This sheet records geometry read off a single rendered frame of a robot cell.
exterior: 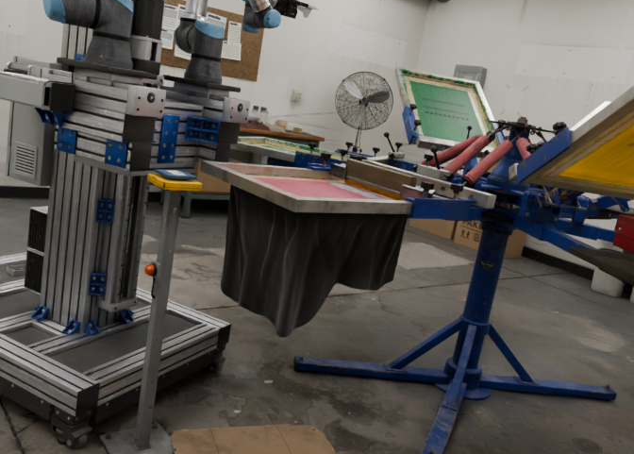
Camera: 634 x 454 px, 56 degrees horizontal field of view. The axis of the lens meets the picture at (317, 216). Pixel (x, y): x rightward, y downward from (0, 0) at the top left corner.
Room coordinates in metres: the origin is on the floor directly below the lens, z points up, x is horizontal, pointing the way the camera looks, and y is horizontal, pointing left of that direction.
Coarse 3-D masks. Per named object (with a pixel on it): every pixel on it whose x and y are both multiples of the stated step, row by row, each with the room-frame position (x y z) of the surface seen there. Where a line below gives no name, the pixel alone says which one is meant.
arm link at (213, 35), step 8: (200, 24) 2.37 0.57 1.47; (208, 24) 2.37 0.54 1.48; (192, 32) 2.41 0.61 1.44; (200, 32) 2.37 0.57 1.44; (208, 32) 2.37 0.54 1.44; (216, 32) 2.38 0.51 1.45; (224, 32) 2.43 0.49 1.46; (192, 40) 2.40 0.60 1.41; (200, 40) 2.37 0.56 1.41; (208, 40) 2.37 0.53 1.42; (216, 40) 2.38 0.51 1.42; (192, 48) 2.39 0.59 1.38; (200, 48) 2.37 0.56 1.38; (208, 48) 2.37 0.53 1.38; (216, 48) 2.39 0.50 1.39; (216, 56) 2.39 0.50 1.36
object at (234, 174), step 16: (208, 160) 2.09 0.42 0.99; (224, 176) 1.95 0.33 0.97; (240, 176) 1.87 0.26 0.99; (272, 176) 2.24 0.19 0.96; (288, 176) 2.29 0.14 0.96; (304, 176) 2.34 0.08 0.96; (320, 176) 2.39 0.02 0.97; (256, 192) 1.79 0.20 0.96; (272, 192) 1.73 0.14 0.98; (288, 208) 1.66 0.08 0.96; (304, 208) 1.65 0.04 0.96; (320, 208) 1.69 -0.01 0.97; (336, 208) 1.73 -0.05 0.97; (352, 208) 1.77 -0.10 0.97; (368, 208) 1.82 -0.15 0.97; (384, 208) 1.86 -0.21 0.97; (400, 208) 1.91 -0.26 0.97
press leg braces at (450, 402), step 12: (456, 324) 2.75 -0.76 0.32; (432, 336) 2.76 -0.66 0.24; (444, 336) 2.74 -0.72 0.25; (468, 336) 2.67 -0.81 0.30; (492, 336) 2.79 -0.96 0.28; (420, 348) 2.73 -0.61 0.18; (468, 348) 2.63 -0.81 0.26; (504, 348) 2.80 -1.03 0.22; (396, 360) 2.73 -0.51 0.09; (408, 360) 2.72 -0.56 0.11; (468, 360) 2.60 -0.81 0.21; (516, 360) 2.82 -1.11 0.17; (456, 372) 2.54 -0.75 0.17; (516, 372) 2.85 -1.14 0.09; (456, 384) 2.50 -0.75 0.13; (444, 396) 2.50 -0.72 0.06; (456, 396) 2.45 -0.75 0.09; (456, 408) 2.41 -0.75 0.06
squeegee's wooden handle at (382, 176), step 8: (352, 160) 2.34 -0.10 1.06; (352, 168) 2.34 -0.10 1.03; (360, 168) 2.30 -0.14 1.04; (368, 168) 2.27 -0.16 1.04; (376, 168) 2.23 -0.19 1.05; (384, 168) 2.22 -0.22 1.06; (352, 176) 2.33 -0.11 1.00; (360, 176) 2.29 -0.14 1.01; (368, 176) 2.26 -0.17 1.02; (376, 176) 2.23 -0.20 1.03; (384, 176) 2.20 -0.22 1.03; (392, 176) 2.16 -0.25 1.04; (400, 176) 2.14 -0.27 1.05; (408, 176) 2.11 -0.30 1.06; (376, 184) 2.22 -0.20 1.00; (384, 184) 2.19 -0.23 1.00; (392, 184) 2.16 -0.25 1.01; (400, 184) 2.13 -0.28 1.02; (408, 184) 2.10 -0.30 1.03; (400, 192) 2.12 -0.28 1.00
